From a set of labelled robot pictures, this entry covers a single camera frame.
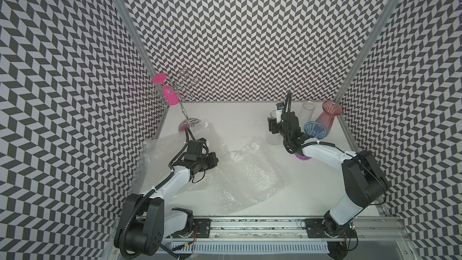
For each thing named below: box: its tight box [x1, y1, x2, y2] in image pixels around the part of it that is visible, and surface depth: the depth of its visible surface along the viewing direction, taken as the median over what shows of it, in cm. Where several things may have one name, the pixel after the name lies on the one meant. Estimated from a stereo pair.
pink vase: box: [315, 100, 344, 135], surface depth 91 cm
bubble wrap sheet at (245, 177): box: [206, 138, 288, 215], surface depth 86 cm
